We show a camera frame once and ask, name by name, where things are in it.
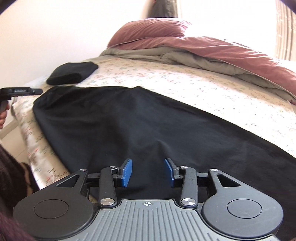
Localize beige curtain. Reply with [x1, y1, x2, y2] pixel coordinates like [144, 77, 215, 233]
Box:
[275, 1, 295, 62]

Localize left hand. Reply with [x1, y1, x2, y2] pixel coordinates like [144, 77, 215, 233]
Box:
[0, 104, 10, 130]

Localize floral bed sheet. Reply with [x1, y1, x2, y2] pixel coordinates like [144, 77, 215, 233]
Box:
[12, 56, 295, 188]

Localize folded black garment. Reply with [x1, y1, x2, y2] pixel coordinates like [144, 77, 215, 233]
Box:
[46, 61, 99, 85]

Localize mauve and grey duvet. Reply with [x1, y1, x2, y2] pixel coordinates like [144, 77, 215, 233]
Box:
[101, 37, 295, 104]

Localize mauve velvet pillow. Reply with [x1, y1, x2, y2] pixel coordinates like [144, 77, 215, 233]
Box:
[107, 18, 192, 47]

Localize brown fleece left sleeve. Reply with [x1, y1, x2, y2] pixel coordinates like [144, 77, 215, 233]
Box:
[1, 147, 39, 240]

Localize black pants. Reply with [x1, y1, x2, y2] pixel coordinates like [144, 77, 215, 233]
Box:
[33, 86, 296, 210]

